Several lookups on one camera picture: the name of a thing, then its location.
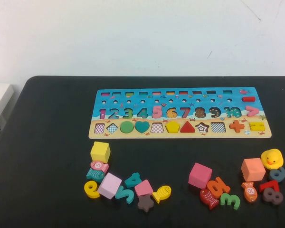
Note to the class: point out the pink greater-than sign piece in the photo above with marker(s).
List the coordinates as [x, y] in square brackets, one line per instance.
[250, 108]

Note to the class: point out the red wooden fish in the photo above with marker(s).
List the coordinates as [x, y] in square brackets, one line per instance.
[208, 198]

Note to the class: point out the yellow equals sign piece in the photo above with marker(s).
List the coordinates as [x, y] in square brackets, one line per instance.
[257, 124]

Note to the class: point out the teal wooden fish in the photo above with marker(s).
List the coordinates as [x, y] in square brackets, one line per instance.
[95, 175]

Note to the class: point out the teal curved number piece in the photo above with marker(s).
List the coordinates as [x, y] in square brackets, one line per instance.
[128, 197]

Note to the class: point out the red minus sign piece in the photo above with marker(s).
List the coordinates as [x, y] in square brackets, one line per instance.
[249, 99]

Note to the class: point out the ocean print wooden puzzle board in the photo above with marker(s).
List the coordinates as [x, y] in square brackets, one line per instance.
[204, 104]

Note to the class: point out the pink trapezoid block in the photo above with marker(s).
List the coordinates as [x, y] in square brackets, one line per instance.
[144, 187]

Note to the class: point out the green circle piece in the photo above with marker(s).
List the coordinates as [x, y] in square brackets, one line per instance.
[126, 127]

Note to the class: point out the yellow wooden cube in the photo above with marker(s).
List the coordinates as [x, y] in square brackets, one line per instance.
[100, 152]

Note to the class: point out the light pink wooden cube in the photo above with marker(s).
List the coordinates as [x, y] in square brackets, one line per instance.
[109, 185]

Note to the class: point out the yellow number nine piece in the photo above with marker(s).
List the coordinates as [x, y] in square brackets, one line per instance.
[89, 189]

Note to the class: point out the white side cabinet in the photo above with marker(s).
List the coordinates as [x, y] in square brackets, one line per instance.
[0, 102]

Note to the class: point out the brown star piece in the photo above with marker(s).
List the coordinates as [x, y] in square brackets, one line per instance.
[145, 204]

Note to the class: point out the teal heart piece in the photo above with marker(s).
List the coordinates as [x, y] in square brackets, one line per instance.
[141, 126]

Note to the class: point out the orange wooden fish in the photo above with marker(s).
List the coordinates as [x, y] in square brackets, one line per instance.
[249, 192]

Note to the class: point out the yellow wooden fish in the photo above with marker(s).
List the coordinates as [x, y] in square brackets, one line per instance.
[162, 193]

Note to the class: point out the pink wooden fish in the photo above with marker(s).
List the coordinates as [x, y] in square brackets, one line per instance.
[99, 165]

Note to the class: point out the yellow rubber duck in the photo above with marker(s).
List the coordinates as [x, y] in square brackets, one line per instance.
[272, 159]

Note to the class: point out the green number three piece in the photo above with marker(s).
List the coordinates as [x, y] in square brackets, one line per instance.
[235, 202]

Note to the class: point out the orange number ten piece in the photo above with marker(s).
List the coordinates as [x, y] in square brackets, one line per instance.
[223, 187]

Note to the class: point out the red triangle piece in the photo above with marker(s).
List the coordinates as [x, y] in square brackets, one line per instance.
[187, 129]

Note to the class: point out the salmon wooden cube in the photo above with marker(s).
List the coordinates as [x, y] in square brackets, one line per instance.
[253, 169]

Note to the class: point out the magenta wooden cube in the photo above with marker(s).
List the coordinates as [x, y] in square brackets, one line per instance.
[200, 175]

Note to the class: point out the yellow pentagon piece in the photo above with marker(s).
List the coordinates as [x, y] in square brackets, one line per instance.
[172, 127]

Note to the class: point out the pink number five piece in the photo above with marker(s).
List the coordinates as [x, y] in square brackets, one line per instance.
[157, 114]

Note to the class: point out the brown number eight piece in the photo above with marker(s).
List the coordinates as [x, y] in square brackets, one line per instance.
[267, 194]

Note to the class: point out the red number seven piece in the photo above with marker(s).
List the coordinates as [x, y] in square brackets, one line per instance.
[274, 184]

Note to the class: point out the orange plus sign piece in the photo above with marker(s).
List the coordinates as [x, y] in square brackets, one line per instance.
[236, 126]

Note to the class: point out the blue number nine piece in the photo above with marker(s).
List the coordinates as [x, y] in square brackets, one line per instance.
[281, 175]

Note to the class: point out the teal number four piece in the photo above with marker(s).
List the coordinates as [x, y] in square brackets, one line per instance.
[134, 180]

